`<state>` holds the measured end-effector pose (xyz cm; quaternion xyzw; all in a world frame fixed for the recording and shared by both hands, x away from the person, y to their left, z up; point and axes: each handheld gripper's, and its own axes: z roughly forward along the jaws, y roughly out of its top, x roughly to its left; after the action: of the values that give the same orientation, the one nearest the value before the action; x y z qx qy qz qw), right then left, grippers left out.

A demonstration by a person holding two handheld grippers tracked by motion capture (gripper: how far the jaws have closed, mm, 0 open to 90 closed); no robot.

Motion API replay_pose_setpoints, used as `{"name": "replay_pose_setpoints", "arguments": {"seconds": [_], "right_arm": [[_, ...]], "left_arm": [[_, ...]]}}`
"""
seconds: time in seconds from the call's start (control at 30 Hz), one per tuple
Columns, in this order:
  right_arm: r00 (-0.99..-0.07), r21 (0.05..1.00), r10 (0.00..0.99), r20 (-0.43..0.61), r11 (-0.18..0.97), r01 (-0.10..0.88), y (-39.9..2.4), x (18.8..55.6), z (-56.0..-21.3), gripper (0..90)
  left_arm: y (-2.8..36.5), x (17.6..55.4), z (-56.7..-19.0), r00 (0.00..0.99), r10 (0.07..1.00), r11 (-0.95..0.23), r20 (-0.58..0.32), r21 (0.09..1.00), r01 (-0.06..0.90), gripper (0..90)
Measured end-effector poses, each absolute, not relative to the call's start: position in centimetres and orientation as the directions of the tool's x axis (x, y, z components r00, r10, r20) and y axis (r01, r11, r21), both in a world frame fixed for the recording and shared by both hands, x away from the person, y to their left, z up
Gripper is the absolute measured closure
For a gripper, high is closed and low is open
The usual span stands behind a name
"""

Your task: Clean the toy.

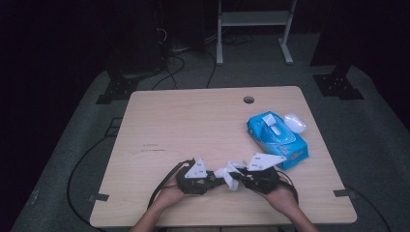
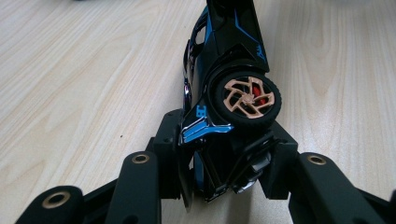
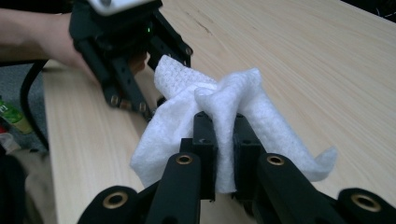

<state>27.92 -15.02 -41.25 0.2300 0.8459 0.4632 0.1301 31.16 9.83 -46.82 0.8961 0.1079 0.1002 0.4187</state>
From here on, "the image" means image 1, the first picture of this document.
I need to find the person's left hand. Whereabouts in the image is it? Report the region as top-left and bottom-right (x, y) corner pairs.
(154, 183), (195, 211)

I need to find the white wet wipe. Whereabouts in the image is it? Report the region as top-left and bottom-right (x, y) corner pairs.
(214, 160), (248, 192)

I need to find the blue wet wipes pack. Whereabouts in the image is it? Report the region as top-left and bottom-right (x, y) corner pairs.
(246, 110), (309, 171)

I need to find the black stand base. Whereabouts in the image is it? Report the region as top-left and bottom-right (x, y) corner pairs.
(312, 64), (366, 102)
(96, 72), (140, 105)

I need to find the right hand-held gripper cable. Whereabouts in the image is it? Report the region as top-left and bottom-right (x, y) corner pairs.
(277, 169), (300, 205)

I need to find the dark equipment cabinet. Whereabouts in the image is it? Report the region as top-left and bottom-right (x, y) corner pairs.
(105, 0), (169, 73)

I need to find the black floor cable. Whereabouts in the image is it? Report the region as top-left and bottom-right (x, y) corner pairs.
(342, 184), (393, 232)
(66, 135), (114, 228)

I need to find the white metal stand frame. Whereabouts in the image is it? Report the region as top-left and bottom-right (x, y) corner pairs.
(216, 0), (298, 67)

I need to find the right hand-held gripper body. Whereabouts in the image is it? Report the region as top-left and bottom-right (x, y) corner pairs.
(241, 153), (288, 195)

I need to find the grey tape strip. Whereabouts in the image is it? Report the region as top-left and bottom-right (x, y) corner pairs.
(88, 192), (110, 203)
(333, 188), (358, 198)

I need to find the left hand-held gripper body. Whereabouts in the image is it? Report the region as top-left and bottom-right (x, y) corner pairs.
(175, 157), (215, 196)

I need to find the left hand-held gripper cable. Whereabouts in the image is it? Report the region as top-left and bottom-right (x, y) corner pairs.
(147, 158), (196, 209)

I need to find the person's right hand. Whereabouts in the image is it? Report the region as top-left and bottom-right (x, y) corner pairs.
(257, 175), (300, 213)

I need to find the hand-held gripper cable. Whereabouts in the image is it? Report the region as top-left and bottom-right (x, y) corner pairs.
(147, 158), (196, 209)
(277, 169), (300, 205)

